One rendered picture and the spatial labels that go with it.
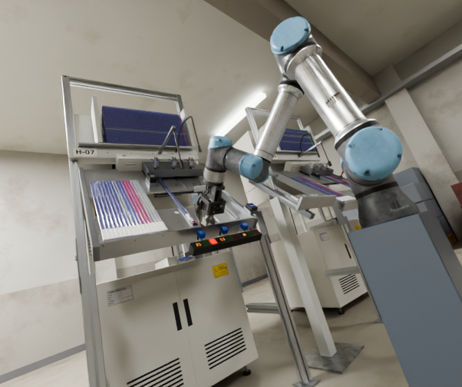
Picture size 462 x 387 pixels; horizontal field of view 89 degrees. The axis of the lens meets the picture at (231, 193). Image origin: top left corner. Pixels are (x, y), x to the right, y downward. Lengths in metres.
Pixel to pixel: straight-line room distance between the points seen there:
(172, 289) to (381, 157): 1.02
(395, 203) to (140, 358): 1.10
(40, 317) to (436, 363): 3.79
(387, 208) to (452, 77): 4.18
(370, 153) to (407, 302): 0.38
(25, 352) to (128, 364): 2.82
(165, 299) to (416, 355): 0.93
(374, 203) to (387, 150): 0.18
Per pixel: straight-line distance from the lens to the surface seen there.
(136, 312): 1.22
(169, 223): 1.03
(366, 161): 0.64
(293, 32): 0.83
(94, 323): 0.90
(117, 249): 0.92
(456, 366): 0.81
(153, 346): 1.25
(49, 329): 3.98
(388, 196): 0.77
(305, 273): 1.37
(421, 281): 0.75
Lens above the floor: 0.56
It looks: 15 degrees up
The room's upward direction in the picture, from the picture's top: 16 degrees counter-clockwise
